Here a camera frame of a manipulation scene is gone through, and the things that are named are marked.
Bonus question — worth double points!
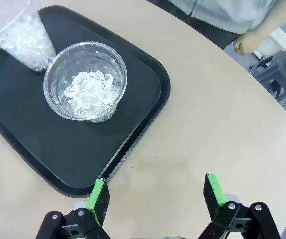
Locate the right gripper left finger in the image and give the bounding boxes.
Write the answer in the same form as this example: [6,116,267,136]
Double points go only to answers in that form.
[35,178,111,239]

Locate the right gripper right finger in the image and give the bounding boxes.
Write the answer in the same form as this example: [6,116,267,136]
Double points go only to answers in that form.
[199,173,282,239]

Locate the clear plastic cup with ice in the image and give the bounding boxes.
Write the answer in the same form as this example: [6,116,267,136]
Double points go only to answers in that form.
[0,0,57,73]
[43,41,128,124]

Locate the person's left forearm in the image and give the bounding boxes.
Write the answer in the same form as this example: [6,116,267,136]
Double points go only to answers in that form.
[243,17,286,53]

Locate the person's left hand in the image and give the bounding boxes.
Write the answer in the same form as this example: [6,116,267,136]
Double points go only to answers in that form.
[233,33,257,55]

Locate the black plastic serving tray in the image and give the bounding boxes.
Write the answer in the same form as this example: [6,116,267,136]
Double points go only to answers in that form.
[0,5,171,199]

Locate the grey plastic stool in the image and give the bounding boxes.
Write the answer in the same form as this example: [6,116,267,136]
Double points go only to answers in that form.
[249,56,286,102]

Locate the person in grey hoodie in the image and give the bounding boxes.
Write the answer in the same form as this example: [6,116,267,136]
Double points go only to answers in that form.
[169,0,278,50]

